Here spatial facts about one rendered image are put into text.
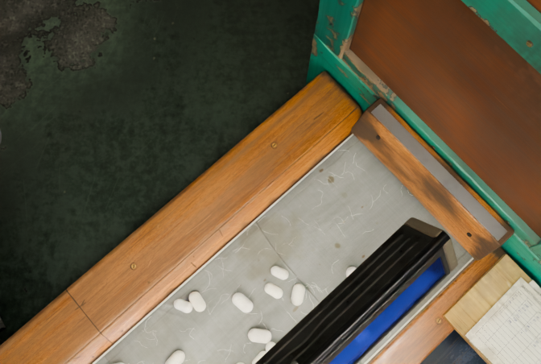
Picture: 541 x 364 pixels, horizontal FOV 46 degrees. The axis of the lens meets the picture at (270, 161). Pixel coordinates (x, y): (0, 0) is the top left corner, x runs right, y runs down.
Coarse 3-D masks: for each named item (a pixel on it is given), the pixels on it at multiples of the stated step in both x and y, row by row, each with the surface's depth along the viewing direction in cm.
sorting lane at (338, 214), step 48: (288, 192) 112; (336, 192) 112; (384, 192) 112; (240, 240) 109; (288, 240) 109; (336, 240) 110; (384, 240) 110; (192, 288) 107; (240, 288) 107; (288, 288) 107; (144, 336) 105; (192, 336) 105; (240, 336) 105
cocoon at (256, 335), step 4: (252, 332) 103; (256, 332) 103; (260, 332) 103; (264, 332) 104; (268, 332) 104; (248, 336) 104; (252, 336) 103; (256, 336) 103; (260, 336) 103; (264, 336) 103; (268, 336) 103; (252, 340) 103; (256, 340) 103; (260, 340) 103; (264, 340) 103; (268, 340) 103
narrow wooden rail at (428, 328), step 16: (496, 256) 106; (464, 272) 106; (480, 272) 106; (448, 288) 105; (464, 288) 105; (432, 304) 104; (448, 304) 104; (416, 320) 104; (432, 320) 104; (400, 336) 103; (416, 336) 103; (432, 336) 103; (384, 352) 102; (400, 352) 102; (416, 352) 102
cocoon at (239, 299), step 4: (236, 296) 105; (240, 296) 105; (244, 296) 105; (232, 300) 106; (236, 300) 105; (240, 300) 105; (244, 300) 105; (248, 300) 105; (236, 304) 105; (240, 304) 105; (244, 304) 104; (248, 304) 104; (252, 304) 105; (240, 308) 105; (244, 308) 104; (248, 308) 104; (252, 308) 105
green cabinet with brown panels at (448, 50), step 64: (320, 0) 97; (384, 0) 85; (448, 0) 73; (512, 0) 63; (384, 64) 98; (448, 64) 83; (512, 64) 72; (448, 128) 96; (512, 128) 81; (512, 192) 94
